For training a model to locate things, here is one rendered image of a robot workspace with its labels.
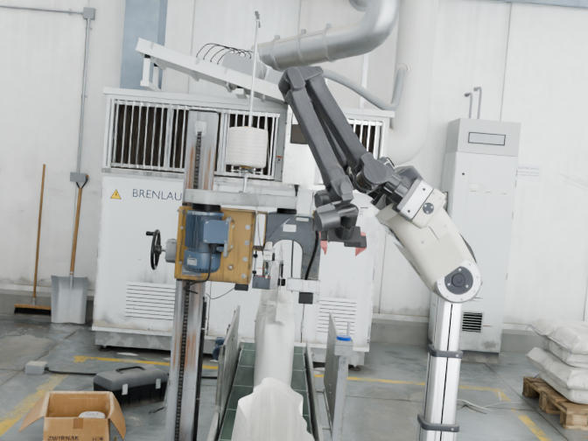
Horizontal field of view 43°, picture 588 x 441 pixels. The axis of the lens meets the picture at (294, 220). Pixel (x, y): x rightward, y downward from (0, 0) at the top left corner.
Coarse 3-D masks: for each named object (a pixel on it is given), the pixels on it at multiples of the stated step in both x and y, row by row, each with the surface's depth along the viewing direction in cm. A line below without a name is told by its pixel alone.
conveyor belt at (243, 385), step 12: (252, 348) 488; (300, 348) 500; (240, 360) 453; (252, 360) 456; (300, 360) 466; (240, 372) 427; (252, 372) 429; (300, 372) 438; (240, 384) 402; (252, 384) 404; (300, 384) 411; (240, 396) 379; (228, 408) 359; (228, 420) 341; (228, 432) 325
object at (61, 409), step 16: (48, 400) 393; (64, 400) 409; (80, 400) 411; (96, 400) 413; (112, 400) 401; (32, 416) 376; (48, 416) 406; (64, 416) 409; (112, 416) 381; (48, 432) 367; (64, 432) 369; (80, 432) 371; (96, 432) 374
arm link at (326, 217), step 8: (344, 184) 220; (344, 192) 219; (352, 192) 221; (344, 200) 220; (320, 208) 219; (328, 208) 220; (320, 216) 218; (328, 216) 218; (336, 216) 219; (320, 224) 218; (328, 224) 218; (336, 224) 219
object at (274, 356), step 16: (272, 320) 349; (288, 320) 359; (272, 336) 349; (288, 336) 350; (256, 352) 355; (272, 352) 348; (288, 352) 350; (256, 368) 353; (272, 368) 348; (288, 368) 351; (256, 384) 352; (288, 384) 353
